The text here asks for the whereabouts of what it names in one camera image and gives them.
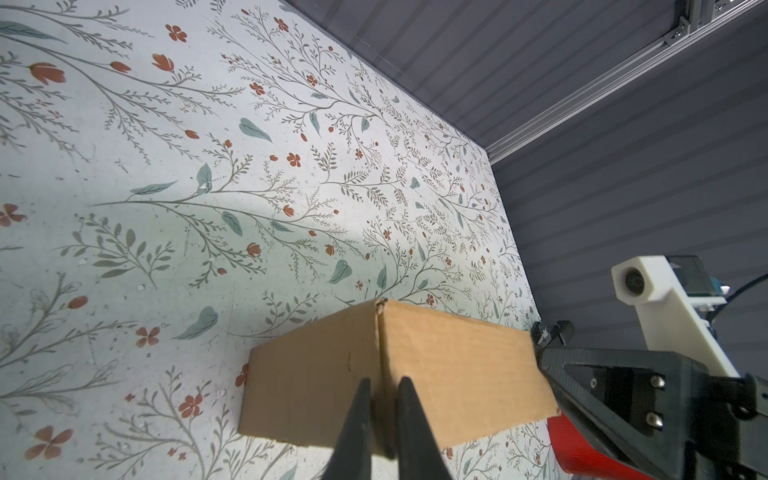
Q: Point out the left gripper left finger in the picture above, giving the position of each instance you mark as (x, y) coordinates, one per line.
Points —
(352, 456)

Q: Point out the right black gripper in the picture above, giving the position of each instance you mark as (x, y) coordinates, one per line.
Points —
(636, 408)

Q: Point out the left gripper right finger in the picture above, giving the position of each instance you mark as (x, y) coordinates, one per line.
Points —
(418, 454)

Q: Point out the brown cardboard box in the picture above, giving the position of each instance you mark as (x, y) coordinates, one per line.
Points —
(473, 378)

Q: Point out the red pencil cup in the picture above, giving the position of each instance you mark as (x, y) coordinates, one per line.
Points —
(577, 457)

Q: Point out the small black device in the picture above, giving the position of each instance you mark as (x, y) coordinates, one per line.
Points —
(558, 334)

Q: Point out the floral table mat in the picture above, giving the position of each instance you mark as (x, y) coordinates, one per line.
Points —
(183, 180)

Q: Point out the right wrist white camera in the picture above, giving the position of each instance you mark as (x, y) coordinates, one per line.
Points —
(668, 315)

